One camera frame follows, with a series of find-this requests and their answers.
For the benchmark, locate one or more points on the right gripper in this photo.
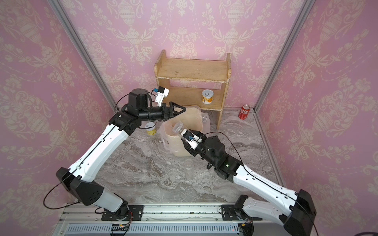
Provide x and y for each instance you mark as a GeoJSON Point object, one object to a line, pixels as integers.
{"type": "Point", "coordinates": [194, 153]}

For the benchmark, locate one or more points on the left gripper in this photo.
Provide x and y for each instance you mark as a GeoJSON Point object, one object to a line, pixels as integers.
{"type": "Point", "coordinates": [171, 114]}

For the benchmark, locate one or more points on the clear jar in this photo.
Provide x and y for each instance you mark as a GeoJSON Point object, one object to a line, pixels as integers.
{"type": "Point", "coordinates": [179, 129]}

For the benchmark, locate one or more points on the clear jar lid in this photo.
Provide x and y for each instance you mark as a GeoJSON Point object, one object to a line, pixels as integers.
{"type": "Point", "coordinates": [188, 164]}

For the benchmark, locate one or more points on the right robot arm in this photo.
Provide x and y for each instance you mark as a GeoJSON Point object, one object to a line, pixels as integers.
{"type": "Point", "coordinates": [260, 183]}

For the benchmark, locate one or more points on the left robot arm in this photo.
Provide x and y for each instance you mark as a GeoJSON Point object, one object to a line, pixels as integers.
{"type": "Point", "coordinates": [79, 178]}

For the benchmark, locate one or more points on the yellow can on floor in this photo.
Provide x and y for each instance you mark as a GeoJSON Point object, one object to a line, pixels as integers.
{"type": "Point", "coordinates": [150, 128]}

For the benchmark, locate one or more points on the wooden two-tier shelf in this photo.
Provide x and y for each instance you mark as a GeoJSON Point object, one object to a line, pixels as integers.
{"type": "Point", "coordinates": [193, 70]}

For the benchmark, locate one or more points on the yellow can on shelf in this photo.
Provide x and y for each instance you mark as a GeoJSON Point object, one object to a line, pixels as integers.
{"type": "Point", "coordinates": [207, 96]}

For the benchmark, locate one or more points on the red cola can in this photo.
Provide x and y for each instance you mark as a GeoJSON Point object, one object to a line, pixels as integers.
{"type": "Point", "coordinates": [244, 111]}

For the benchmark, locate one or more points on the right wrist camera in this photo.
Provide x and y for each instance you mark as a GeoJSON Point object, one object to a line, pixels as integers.
{"type": "Point", "coordinates": [191, 140]}

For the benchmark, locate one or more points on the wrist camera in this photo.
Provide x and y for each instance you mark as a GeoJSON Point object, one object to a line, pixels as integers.
{"type": "Point", "coordinates": [160, 94]}
{"type": "Point", "coordinates": [191, 140]}

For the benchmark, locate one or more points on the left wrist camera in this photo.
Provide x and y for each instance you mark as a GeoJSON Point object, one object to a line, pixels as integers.
{"type": "Point", "coordinates": [160, 94]}

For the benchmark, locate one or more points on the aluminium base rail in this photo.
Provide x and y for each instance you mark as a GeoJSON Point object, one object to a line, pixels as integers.
{"type": "Point", "coordinates": [249, 218]}

